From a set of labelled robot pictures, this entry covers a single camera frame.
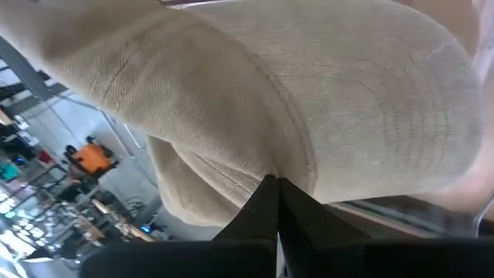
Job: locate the tan baseball cap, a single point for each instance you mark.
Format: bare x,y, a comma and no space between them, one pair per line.
270,96

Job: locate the cluttered workshop shelving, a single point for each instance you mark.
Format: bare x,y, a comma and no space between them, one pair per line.
46,216

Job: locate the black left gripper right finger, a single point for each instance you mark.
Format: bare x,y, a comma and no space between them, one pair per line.
386,258

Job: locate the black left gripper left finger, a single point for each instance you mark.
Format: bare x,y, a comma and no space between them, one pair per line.
193,260

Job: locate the orange machine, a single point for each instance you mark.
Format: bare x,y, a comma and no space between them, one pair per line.
92,158

